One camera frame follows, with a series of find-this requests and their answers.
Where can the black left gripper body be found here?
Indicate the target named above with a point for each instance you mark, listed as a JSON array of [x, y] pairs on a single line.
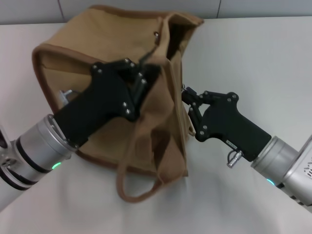
[[97, 107]]

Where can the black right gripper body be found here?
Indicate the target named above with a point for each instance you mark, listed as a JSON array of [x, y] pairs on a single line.
[[226, 122]]

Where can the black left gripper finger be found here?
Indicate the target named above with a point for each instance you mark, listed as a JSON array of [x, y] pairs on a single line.
[[117, 65], [151, 74]]

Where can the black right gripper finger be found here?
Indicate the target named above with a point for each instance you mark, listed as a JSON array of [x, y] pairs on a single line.
[[200, 98], [196, 117]]

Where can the khaki canvas food bag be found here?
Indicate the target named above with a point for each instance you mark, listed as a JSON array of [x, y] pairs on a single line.
[[73, 56]]

